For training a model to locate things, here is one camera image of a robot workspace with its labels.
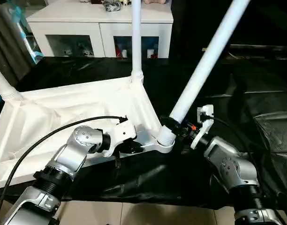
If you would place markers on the tan plush toy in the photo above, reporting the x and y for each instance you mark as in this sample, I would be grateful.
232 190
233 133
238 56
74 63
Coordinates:
155 2

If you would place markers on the grey curtain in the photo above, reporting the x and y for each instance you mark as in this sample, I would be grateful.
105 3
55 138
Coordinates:
5 42

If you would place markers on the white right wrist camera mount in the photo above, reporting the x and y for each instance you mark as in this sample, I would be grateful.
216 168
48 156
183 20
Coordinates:
205 114

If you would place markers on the white plastic table leg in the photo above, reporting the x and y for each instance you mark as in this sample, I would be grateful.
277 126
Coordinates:
5 84
137 35
204 65

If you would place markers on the red object behind glass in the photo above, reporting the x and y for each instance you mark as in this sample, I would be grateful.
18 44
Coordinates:
118 50

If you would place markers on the black mat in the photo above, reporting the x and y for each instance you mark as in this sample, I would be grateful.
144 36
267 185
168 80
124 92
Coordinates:
228 93

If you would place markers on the clear glass trinket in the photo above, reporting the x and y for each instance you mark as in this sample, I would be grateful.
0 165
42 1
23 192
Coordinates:
111 6

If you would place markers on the white cabinet with glass doors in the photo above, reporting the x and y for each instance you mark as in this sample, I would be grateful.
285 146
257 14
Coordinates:
75 25

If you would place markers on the white plastic table top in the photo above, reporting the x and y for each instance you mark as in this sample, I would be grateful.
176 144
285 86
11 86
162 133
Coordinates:
63 112

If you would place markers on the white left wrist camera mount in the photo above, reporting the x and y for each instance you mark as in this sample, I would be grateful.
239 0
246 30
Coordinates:
122 133

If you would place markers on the small tan label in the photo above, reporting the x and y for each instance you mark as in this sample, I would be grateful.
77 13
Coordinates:
204 49

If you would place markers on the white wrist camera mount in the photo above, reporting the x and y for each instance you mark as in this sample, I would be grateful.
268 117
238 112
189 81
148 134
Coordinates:
205 114
122 133

